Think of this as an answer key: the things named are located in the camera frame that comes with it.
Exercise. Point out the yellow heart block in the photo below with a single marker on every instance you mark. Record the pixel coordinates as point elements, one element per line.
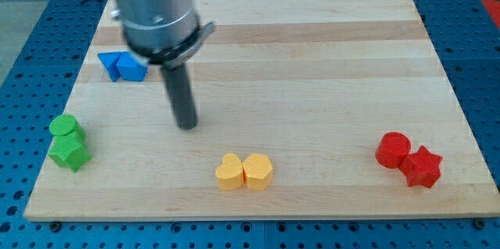
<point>230,173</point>

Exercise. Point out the wooden board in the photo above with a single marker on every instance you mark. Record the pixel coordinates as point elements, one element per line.
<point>312,84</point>

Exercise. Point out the yellow hexagon block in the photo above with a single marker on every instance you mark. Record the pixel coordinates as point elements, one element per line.
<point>258,171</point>

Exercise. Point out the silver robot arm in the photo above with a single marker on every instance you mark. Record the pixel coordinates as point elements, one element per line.
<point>166,32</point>

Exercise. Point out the blue triangle block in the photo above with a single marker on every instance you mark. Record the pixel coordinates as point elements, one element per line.
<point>109,61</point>

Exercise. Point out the green star block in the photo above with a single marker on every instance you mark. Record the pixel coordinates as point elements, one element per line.
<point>69,151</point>

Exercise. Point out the green cylinder block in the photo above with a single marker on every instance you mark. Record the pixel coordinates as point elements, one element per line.
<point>64,125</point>

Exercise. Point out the red object at edge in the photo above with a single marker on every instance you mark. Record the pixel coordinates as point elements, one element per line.
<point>493,9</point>

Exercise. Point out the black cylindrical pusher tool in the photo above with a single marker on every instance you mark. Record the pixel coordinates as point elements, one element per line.
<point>178,89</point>

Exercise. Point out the red cylinder block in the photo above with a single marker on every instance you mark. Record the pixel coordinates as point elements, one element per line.
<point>392,149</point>

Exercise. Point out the blue pentagon block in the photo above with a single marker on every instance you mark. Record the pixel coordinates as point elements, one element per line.
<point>130,69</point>

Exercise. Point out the red star block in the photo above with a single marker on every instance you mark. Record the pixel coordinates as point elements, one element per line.
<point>421,168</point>

